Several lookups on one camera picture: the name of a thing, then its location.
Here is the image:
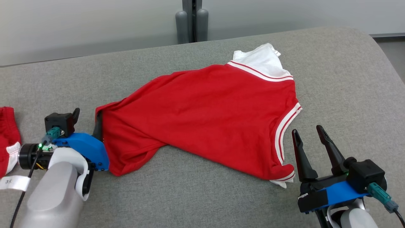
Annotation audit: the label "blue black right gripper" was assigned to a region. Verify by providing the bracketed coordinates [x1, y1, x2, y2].
[291, 125, 370, 228]

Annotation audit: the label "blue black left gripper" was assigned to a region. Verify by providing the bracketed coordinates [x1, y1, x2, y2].
[52, 108, 110, 172]

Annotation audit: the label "red shorts with white stripe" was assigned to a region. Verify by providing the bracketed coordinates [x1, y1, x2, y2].
[0, 107, 22, 178]

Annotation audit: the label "red white-striped Bulls jersey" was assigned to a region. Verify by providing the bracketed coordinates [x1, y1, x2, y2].
[95, 43, 303, 189]

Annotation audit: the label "left black cable teal connector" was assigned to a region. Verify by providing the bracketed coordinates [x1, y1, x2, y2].
[9, 127, 61, 228]

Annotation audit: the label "black cable teal connector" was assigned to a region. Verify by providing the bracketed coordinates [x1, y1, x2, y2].
[9, 127, 61, 228]
[367, 182, 405, 228]

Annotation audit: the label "right black cable teal connector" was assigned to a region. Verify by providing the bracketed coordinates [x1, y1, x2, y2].
[367, 182, 405, 228]

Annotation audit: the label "white paper cable tag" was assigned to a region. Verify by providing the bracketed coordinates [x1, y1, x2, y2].
[0, 175, 31, 192]

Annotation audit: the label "grey cylindrical post cap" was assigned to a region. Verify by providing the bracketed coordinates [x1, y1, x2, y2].
[175, 10, 189, 44]
[196, 9, 209, 42]

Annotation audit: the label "grey partition base rail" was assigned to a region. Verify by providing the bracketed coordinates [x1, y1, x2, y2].
[370, 33, 405, 39]

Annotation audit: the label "grey partition post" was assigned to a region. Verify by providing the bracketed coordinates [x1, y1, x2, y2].
[182, 0, 203, 43]

